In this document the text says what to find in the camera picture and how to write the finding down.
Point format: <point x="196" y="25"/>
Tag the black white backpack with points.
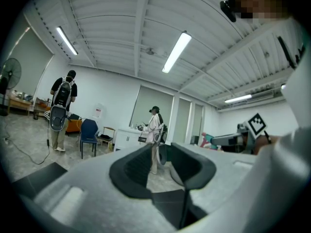
<point x="62" y="93"/>

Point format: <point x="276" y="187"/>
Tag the person's head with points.
<point x="257" y="1"/>

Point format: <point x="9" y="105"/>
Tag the metal shelf rack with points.
<point x="41" y="105"/>

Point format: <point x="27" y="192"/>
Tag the black head-mounted camera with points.
<point x="228" y="8"/>

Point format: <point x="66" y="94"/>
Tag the white water dispenser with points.
<point x="98" y="110"/>

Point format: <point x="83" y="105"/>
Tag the white vanity cabinet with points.
<point x="126" y="139"/>

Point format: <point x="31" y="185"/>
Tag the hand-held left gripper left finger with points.
<point x="97" y="190"/>

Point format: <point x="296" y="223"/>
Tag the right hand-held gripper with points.
<point x="256" y="126"/>

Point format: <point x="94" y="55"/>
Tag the grey roller blind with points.
<point x="153" y="98"/>
<point x="198" y="116"/>
<point x="183" y="116"/>
<point x="29" y="57"/>

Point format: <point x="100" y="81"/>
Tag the black pedestal fan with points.
<point x="11" y="73"/>

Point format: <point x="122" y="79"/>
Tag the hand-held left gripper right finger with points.
<point x="218" y="173"/>

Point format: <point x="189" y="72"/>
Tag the person's right forearm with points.
<point x="263" y="144"/>

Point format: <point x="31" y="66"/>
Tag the wooden table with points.
<point x="19" y="103"/>

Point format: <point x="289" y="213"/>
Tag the blue chair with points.
<point x="88" y="132"/>

